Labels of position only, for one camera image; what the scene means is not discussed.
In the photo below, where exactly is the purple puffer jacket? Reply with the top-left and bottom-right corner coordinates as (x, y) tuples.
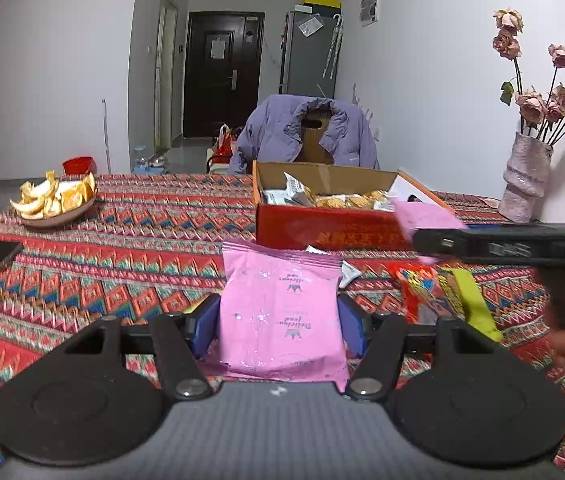
(228, 94), (381, 176)

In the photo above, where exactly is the pile of crisp packets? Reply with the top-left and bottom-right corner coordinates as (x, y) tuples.
(261, 172), (397, 212)

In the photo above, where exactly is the white wall panel box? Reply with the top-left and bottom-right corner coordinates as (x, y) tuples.
(359, 0), (381, 28)

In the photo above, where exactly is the red bucket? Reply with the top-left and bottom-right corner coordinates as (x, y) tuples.
(62, 156), (97, 177)

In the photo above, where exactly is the yellow green snack packet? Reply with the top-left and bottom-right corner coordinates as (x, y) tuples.
(437, 267), (504, 344)

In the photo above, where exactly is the bunch of dried pink roses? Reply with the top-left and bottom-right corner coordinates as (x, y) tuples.
(493, 7), (565, 149)

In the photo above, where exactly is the red bag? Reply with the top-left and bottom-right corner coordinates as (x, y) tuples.
(211, 124), (241, 159)

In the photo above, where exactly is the white mop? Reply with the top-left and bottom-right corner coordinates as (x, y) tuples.
(101, 99), (112, 175)

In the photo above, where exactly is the shallow plate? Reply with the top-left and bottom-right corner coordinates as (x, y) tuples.
(16, 191), (98, 230)

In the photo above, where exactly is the clear plastic bag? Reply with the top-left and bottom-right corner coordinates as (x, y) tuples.
(299, 14), (325, 37)

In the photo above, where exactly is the white folded umbrella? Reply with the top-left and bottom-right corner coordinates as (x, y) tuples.
(323, 14), (345, 80)

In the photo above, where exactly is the white door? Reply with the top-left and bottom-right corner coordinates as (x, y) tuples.
(155, 0), (179, 154)

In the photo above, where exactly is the black door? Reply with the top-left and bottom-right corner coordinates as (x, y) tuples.
(184, 11), (265, 139)

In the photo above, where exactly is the blue low cart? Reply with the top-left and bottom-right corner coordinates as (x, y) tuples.
(132, 159), (170, 175)

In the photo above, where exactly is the small white packet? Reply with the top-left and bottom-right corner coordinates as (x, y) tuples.
(339, 259), (362, 290)

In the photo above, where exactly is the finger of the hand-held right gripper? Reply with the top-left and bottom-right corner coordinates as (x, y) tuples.
(411, 227), (471, 259)

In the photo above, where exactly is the red cardboard box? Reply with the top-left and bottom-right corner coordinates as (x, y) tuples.
(252, 160), (459, 252)

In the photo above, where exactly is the patterned red tablecloth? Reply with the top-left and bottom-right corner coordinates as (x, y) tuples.
(0, 172), (565, 480)

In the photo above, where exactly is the pink textured vase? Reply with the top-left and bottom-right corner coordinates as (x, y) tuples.
(497, 131), (554, 224)

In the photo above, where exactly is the pile of orange peels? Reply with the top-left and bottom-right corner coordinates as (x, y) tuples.
(10, 170), (98, 221)

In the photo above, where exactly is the red colourful snack packet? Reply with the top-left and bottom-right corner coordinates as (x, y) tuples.
(387, 261), (456, 327)

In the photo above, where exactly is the pink snack packet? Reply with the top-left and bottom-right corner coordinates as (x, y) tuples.
(393, 199), (468, 265)
(219, 240), (351, 394)

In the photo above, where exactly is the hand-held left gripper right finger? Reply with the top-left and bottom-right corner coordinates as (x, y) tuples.
(337, 292), (494, 403)

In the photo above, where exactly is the grey refrigerator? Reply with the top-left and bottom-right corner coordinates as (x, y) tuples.
(279, 7), (343, 102)

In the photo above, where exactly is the tall brown cardboard box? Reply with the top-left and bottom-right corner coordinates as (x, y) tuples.
(293, 101), (338, 165)

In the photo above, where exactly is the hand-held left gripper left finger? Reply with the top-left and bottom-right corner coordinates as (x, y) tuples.
(65, 294), (223, 402)

